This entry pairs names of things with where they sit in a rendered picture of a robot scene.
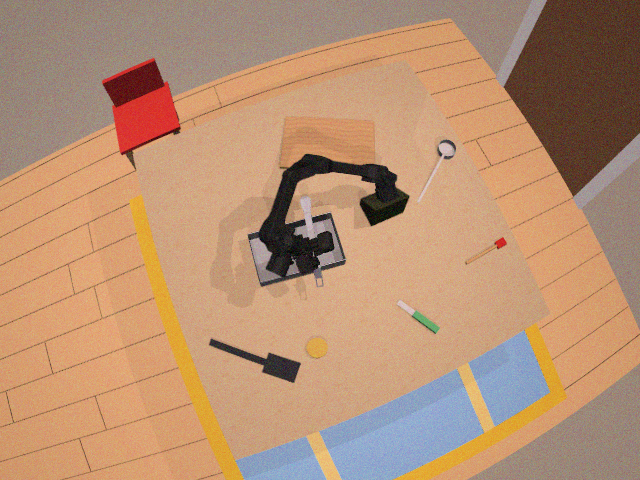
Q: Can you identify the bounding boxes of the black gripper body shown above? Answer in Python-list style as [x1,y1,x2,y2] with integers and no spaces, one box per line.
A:
[285,231,334,259]

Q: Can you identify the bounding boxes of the wooden board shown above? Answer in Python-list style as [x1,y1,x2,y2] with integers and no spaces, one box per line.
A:
[280,117,375,169]

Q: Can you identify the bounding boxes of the dark grey spatula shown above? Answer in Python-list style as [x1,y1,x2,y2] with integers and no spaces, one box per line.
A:
[209,339,301,383]

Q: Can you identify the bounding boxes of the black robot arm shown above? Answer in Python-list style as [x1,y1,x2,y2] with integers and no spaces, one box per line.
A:
[259,154,400,278]

